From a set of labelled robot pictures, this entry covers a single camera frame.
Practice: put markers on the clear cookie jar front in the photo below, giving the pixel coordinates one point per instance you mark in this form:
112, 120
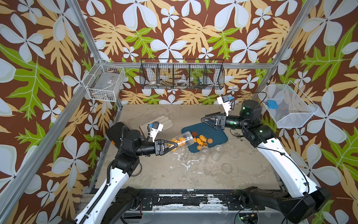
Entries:
204, 154

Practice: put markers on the black wire basket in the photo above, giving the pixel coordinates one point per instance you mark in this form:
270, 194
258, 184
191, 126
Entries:
172, 73

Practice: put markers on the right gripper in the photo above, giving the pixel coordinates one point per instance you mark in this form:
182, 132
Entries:
221, 121

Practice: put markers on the white mesh basket right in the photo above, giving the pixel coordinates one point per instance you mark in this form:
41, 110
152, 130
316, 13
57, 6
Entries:
295, 107

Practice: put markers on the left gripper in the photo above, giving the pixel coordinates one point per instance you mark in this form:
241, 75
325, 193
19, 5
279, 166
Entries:
160, 149

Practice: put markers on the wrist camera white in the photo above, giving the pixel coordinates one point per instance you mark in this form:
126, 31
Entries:
226, 101
154, 129

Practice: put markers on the black hard case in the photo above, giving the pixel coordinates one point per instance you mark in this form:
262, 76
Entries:
116, 133

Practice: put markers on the white wire basket left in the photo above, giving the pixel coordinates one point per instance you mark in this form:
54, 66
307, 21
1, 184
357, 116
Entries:
103, 82

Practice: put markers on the clear cookie jar back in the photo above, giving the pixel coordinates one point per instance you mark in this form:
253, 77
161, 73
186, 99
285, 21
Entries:
184, 141

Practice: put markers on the white work glove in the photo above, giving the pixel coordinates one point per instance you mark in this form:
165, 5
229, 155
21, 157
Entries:
164, 120

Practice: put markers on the clear cookie jar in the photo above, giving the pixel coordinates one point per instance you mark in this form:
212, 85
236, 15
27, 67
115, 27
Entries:
204, 154
217, 152
184, 141

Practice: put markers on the orange cookies on tray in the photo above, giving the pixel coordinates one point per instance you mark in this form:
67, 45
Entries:
201, 140

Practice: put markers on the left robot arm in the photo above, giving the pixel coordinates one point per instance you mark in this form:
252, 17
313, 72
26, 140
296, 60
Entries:
105, 207

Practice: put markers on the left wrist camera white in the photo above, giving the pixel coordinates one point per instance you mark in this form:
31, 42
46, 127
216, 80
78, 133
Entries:
154, 129

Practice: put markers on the blue object in basket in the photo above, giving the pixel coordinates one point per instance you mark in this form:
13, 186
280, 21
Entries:
272, 104

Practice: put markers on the teal plastic tray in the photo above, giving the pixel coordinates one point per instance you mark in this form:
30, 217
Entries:
218, 136

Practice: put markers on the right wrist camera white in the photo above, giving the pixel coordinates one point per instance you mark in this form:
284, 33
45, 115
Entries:
226, 101

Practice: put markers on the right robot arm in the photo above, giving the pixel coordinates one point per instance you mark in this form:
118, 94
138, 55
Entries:
302, 197

